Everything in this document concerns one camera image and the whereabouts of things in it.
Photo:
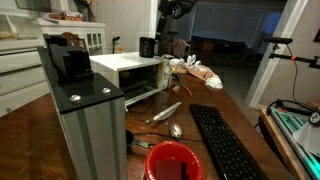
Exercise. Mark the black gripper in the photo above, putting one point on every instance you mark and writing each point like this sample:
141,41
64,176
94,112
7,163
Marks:
164,23

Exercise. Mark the white toaster oven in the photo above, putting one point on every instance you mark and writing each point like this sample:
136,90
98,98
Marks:
116,62

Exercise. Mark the black measuring cup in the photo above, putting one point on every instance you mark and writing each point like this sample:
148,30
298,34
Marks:
130,138

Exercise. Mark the white VR controller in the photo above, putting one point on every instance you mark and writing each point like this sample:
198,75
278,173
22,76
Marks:
198,64

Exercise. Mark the beige towel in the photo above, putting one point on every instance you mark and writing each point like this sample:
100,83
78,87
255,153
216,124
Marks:
200,71

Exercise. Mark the small cork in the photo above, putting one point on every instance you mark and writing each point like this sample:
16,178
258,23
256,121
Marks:
176,89

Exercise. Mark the crumpled white cloth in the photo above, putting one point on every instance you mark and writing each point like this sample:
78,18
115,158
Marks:
214,82

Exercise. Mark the silver marker pen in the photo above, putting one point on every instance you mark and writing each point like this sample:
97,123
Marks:
165,113

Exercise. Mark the wooden chair with curved back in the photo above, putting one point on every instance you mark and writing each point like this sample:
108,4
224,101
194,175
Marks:
74,39

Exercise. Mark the basket of goods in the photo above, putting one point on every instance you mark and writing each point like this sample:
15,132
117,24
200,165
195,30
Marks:
68,16

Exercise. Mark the metal spoon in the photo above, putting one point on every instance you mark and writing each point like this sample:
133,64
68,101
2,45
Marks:
176,131

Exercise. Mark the red plastic bowl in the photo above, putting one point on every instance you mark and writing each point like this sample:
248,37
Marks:
153,160

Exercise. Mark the black computer keyboard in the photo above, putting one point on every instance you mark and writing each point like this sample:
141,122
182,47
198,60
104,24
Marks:
223,143

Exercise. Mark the dark red block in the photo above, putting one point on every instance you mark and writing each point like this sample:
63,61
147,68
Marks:
168,170

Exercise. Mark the white kitchen cabinet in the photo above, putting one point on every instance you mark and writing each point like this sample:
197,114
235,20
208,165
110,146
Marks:
23,63

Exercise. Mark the black tripod boom with orange clamps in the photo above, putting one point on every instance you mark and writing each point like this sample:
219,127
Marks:
300,59

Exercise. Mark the wooden base board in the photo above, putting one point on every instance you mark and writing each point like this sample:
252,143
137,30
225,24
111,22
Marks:
276,140

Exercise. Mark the black camera block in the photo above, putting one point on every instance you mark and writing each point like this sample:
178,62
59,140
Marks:
71,60

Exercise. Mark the white door frame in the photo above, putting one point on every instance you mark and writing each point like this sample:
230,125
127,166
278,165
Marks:
266,76

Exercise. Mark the aluminium post with black plate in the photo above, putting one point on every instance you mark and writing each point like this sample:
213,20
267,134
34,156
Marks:
93,133

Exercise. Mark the black stereo camera bar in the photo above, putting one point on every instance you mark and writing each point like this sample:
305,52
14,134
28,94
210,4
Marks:
278,40

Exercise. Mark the green lit robot mounting frame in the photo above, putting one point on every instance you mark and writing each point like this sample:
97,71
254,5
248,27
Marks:
290,121

